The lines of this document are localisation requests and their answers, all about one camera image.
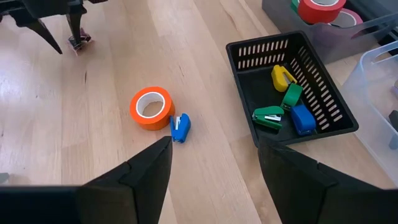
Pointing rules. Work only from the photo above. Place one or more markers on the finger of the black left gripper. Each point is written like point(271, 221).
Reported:
point(38, 28)
point(75, 25)

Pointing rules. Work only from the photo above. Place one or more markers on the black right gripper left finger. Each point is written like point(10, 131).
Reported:
point(124, 199)

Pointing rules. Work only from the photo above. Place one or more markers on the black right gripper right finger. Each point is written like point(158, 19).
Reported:
point(304, 199)

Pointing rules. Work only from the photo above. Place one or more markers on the pink staple remover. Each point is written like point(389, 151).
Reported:
point(86, 39)

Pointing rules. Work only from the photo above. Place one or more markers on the blue mini stapler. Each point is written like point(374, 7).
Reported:
point(182, 129)
point(303, 119)

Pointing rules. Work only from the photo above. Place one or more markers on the green mini stapler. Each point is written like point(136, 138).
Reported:
point(265, 119)
point(292, 96)

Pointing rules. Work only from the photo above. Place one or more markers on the dark staple remover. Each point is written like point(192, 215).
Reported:
point(393, 121)

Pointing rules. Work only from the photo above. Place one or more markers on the yellow mini stapler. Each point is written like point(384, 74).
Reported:
point(280, 79)

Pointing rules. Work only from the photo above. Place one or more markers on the red tape roll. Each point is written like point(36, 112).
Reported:
point(320, 12)

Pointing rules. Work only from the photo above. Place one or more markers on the pink tape roll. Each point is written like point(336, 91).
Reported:
point(354, 17)

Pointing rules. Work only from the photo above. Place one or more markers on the orange tape roll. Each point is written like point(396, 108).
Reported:
point(152, 123)

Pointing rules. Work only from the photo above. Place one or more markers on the clear plastic bin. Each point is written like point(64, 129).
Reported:
point(367, 109)

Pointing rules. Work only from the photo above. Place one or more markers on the black slotted plastic basket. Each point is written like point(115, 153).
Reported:
point(258, 87)

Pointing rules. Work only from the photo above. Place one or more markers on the grey translucent plastic bin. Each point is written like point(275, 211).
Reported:
point(286, 21)

